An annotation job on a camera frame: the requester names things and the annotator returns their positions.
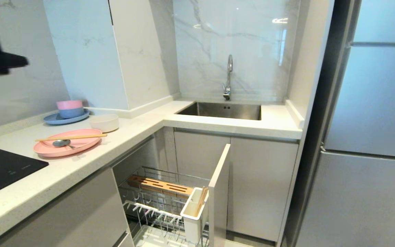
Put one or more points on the narrow grey cabinet door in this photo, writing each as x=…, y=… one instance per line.
x=197, y=154

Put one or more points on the pink bowl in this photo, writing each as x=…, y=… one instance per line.
x=69, y=104

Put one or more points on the grey pull-out front panel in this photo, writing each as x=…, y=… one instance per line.
x=218, y=206

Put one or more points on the blue bowl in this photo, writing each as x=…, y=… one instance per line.
x=71, y=113

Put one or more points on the chrome faucet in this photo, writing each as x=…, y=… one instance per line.
x=230, y=65

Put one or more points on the black induction cooktop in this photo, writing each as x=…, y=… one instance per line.
x=2, y=171

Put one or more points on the white bowl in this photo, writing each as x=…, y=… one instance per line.
x=104, y=124

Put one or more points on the grey drawer front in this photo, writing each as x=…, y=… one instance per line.
x=63, y=216

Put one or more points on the short silver refrigerator door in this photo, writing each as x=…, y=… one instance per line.
x=362, y=206

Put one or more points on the wide grey cabinet door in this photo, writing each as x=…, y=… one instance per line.
x=262, y=188

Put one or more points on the white utensil holder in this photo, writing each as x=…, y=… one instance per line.
x=193, y=226

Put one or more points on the wooden chopsticks bundle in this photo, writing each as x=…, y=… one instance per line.
x=202, y=200

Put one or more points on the wooden chopstick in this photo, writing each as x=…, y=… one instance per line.
x=81, y=137

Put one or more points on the pink plate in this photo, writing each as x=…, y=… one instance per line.
x=84, y=142

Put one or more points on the silver refrigerator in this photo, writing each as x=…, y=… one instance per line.
x=315, y=103

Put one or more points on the metal spoon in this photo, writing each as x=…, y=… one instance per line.
x=61, y=142

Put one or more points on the stainless steel sink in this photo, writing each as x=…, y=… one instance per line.
x=218, y=110

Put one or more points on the tall silver refrigerator door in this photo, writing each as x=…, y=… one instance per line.
x=375, y=103

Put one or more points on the black range hood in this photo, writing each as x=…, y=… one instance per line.
x=2, y=61

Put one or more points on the wooden knife holder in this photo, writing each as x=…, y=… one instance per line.
x=159, y=186

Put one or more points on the blue plate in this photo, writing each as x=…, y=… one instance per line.
x=51, y=119

